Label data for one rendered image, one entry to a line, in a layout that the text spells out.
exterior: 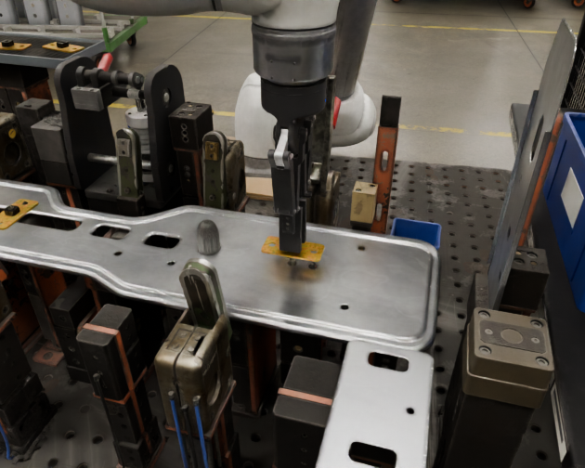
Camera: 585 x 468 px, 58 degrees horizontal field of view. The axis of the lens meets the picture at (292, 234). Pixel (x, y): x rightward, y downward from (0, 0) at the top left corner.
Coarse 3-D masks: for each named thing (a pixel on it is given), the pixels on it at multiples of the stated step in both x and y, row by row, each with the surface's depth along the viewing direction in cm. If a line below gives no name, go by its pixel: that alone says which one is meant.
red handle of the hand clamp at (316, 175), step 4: (336, 100) 86; (340, 100) 86; (336, 104) 86; (340, 104) 86; (336, 108) 85; (336, 112) 85; (336, 116) 85; (336, 120) 85; (332, 124) 85; (332, 128) 85; (316, 164) 82; (320, 164) 82; (316, 168) 82; (320, 168) 82; (312, 172) 82; (316, 172) 81; (320, 172) 81; (312, 176) 81; (316, 176) 81; (320, 176) 81; (312, 180) 81; (316, 180) 81; (320, 180) 81
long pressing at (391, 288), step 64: (0, 192) 90; (0, 256) 77; (64, 256) 76; (128, 256) 76; (192, 256) 76; (256, 256) 76; (384, 256) 76; (256, 320) 66; (320, 320) 65; (384, 320) 65
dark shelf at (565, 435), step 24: (528, 240) 77; (552, 240) 74; (552, 264) 69; (552, 288) 65; (552, 312) 62; (576, 312) 62; (552, 336) 59; (576, 336) 59; (552, 360) 56; (576, 360) 56; (552, 384) 55; (576, 384) 53; (552, 408) 54; (576, 408) 51; (576, 432) 49; (576, 456) 47
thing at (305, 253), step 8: (272, 240) 74; (264, 248) 73; (272, 248) 73; (304, 248) 73; (312, 248) 73; (320, 248) 73; (288, 256) 72; (296, 256) 71; (304, 256) 71; (312, 256) 71; (320, 256) 71
